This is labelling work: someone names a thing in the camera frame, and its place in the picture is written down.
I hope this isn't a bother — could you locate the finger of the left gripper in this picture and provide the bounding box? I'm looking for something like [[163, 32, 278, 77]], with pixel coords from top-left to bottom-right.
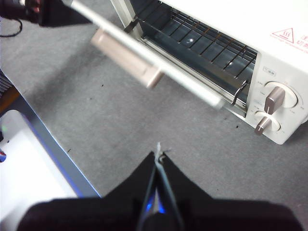
[[39, 0, 92, 26]]

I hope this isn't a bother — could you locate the large beige oven knob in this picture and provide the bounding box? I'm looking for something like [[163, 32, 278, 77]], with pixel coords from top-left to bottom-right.
[[263, 81, 299, 114]]

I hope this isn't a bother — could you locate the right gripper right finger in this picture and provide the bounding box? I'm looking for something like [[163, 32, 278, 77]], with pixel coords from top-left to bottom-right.
[[157, 153, 305, 231]]

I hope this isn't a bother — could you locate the small beige oven knob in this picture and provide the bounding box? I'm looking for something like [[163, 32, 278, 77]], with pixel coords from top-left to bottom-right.
[[254, 111, 282, 136]]

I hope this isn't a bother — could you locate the cream Toshiba toaster oven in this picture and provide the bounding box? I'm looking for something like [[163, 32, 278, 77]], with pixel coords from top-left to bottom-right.
[[109, 0, 308, 145]]

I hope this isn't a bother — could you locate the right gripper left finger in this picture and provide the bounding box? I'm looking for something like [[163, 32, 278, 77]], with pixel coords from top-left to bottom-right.
[[18, 151, 157, 231]]

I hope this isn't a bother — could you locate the chrome wire oven rack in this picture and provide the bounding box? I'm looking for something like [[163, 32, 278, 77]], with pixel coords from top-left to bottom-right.
[[144, 7, 257, 80]]

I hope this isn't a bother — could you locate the glass oven door with handle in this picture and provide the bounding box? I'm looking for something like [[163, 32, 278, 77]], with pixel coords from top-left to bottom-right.
[[69, 0, 226, 110]]

